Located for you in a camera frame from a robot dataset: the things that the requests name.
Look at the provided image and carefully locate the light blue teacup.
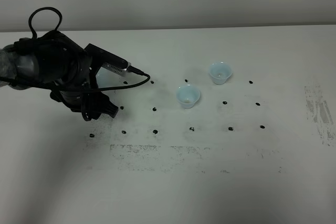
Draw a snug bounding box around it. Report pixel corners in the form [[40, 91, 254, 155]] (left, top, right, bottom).
[[176, 84, 201, 109], [208, 61, 233, 85]]

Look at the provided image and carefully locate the far light blue teacup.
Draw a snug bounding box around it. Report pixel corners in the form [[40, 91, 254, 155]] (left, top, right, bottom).
[[208, 61, 233, 85]]

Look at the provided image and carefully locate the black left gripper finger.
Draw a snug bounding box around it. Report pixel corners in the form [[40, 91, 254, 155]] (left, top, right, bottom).
[[101, 95, 119, 118]]

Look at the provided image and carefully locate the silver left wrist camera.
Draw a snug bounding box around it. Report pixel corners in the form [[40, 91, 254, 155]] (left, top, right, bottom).
[[85, 44, 131, 77]]

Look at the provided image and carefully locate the black left camera cable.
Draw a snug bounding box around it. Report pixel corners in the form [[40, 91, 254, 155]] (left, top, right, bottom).
[[0, 7, 151, 122]]

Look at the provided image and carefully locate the light blue porcelain teapot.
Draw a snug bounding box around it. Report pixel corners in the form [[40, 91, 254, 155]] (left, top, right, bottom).
[[96, 68, 118, 88]]

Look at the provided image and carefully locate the near light blue teacup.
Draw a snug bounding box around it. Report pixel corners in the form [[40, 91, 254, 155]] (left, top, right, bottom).
[[176, 84, 201, 109]]

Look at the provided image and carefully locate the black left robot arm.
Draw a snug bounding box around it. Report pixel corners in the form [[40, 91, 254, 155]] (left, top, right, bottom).
[[4, 31, 119, 121]]

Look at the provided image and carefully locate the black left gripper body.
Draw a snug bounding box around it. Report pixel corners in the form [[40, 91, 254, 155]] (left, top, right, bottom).
[[49, 66, 111, 114]]

